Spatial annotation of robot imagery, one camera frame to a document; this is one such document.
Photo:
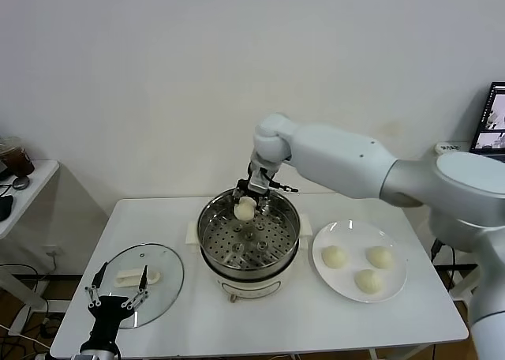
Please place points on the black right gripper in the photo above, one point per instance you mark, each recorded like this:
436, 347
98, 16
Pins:
241, 187

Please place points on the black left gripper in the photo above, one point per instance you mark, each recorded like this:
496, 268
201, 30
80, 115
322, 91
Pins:
110, 310

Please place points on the white steamed baozi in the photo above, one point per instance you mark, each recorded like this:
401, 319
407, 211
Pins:
335, 256
380, 257
244, 211
369, 282

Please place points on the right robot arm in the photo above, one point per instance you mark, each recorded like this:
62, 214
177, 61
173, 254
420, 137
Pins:
335, 158

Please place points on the perforated steel steamer basket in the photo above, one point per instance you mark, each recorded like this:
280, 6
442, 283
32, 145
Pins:
221, 237

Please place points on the white round plate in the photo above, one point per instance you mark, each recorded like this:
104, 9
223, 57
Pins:
343, 285

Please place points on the white side table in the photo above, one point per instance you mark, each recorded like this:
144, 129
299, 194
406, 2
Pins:
39, 178

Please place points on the black computer mouse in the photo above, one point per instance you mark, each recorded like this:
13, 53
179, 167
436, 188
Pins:
4, 208

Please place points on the iced coffee plastic cup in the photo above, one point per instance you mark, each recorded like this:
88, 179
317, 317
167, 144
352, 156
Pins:
21, 162

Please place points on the white laptop desk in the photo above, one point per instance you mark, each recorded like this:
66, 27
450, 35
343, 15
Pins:
438, 146

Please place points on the small printed desk label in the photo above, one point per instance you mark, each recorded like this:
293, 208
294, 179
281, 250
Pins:
450, 147

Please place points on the dark open laptop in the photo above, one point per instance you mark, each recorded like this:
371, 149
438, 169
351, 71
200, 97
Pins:
491, 115

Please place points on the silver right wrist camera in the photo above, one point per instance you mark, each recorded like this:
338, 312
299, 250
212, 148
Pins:
260, 180

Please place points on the white wall outlet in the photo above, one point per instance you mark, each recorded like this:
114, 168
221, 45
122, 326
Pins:
53, 252

